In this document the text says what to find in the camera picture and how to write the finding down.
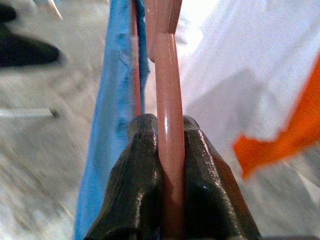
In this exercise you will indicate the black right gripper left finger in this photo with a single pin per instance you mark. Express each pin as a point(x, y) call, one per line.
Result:
point(130, 195)

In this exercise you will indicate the reddish plastic clothes hanger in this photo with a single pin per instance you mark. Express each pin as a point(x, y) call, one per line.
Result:
point(170, 100)

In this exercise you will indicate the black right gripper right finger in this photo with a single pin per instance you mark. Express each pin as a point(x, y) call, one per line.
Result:
point(210, 200)

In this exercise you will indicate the blue shirt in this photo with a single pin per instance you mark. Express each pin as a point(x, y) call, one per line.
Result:
point(110, 100)

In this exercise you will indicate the orange printed t-shirt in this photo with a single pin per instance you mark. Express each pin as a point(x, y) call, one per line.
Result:
point(287, 142)

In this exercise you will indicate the grey folding table white legs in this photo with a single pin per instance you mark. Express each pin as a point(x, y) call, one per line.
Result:
point(25, 112)

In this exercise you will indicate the white t-shirt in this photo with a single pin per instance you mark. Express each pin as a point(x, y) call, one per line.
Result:
point(237, 62)

